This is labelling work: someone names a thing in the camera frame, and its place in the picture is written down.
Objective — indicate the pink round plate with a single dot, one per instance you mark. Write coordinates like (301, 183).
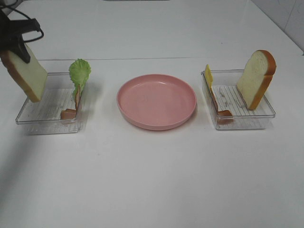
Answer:
(156, 102)

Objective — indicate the clear plastic tray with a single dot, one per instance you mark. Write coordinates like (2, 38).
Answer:
(227, 108)
(43, 117)

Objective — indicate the clear plastic tray left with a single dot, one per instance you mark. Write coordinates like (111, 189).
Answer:
(43, 117)

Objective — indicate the green lettuce leaf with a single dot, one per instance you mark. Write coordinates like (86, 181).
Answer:
(79, 72)

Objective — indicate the clear plastic tray right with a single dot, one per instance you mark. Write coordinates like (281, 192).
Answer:
(227, 108)

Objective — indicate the yellow cheese slice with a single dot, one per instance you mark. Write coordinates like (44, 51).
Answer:
(208, 76)

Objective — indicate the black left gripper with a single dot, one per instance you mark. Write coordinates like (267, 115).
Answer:
(11, 34)

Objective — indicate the bread slice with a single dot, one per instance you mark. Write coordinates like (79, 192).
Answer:
(31, 77)
(256, 78)

